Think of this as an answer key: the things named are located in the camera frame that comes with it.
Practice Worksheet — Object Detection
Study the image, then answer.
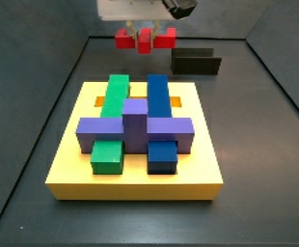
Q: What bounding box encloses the purple cross-shaped block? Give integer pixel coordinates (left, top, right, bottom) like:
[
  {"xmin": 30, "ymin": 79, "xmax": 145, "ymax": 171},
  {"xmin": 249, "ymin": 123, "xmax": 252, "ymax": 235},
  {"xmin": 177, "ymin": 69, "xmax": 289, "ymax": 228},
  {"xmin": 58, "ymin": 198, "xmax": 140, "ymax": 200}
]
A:
[{"xmin": 76, "ymin": 98, "xmax": 194, "ymax": 154}]

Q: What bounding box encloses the yellow base board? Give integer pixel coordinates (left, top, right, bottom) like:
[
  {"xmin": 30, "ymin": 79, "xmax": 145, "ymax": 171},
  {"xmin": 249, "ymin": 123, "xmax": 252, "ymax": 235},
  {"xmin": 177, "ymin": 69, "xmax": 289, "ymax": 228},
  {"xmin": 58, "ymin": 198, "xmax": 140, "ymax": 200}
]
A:
[{"xmin": 45, "ymin": 82, "xmax": 222, "ymax": 201}]

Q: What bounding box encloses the blue long block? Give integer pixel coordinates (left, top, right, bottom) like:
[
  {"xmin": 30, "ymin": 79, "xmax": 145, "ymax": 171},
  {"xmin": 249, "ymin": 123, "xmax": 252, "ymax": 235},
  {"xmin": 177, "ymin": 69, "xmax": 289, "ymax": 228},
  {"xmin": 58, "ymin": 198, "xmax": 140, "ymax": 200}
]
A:
[{"xmin": 146, "ymin": 74, "xmax": 177, "ymax": 175}]

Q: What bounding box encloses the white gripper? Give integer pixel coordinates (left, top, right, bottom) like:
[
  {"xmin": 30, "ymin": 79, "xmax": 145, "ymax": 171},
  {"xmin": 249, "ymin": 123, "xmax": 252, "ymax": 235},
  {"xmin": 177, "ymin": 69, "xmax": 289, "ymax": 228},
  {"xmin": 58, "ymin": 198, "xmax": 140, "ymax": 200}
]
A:
[{"xmin": 96, "ymin": 0, "xmax": 172, "ymax": 40}]

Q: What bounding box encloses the green long block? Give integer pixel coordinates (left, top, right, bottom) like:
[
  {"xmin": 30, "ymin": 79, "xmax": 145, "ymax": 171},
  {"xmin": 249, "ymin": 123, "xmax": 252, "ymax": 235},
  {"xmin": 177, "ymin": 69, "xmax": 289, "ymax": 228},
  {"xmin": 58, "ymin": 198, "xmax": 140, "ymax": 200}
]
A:
[{"xmin": 90, "ymin": 74, "xmax": 129, "ymax": 175}]

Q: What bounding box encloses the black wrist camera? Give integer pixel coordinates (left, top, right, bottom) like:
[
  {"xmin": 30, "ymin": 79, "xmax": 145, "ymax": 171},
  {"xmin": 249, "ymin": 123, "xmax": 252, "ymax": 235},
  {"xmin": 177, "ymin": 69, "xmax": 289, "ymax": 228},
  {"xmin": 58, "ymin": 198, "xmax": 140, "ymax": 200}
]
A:
[{"xmin": 161, "ymin": 0, "xmax": 197, "ymax": 19}]

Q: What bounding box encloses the black U-shaped holder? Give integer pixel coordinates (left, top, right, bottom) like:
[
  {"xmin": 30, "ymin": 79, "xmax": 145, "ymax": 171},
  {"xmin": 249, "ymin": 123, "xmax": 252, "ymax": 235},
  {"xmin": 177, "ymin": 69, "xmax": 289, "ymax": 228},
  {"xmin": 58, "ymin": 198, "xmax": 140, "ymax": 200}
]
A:
[{"xmin": 170, "ymin": 48, "xmax": 221, "ymax": 75}]

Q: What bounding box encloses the red cross-shaped block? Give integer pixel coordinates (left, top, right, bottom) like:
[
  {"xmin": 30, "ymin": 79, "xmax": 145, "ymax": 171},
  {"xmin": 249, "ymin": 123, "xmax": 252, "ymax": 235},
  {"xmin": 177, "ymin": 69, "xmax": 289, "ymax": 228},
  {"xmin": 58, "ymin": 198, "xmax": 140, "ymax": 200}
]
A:
[{"xmin": 114, "ymin": 28, "xmax": 176, "ymax": 54}]

